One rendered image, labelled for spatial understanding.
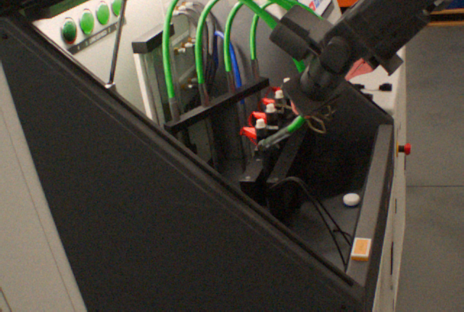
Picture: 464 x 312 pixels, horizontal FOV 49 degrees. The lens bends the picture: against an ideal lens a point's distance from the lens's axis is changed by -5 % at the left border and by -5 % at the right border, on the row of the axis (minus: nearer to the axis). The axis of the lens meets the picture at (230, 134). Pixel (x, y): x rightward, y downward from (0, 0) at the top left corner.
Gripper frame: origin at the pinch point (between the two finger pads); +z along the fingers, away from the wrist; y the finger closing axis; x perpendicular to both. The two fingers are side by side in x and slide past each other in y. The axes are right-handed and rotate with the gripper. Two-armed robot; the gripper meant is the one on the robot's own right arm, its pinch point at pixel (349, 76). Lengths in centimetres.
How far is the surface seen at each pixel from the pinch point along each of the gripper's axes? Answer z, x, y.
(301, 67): -3.3, 15.1, 6.6
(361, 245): 10.7, 19.1, -23.9
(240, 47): 31.3, -22.6, 26.0
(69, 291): 55, 46, 7
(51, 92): 15, 44, 31
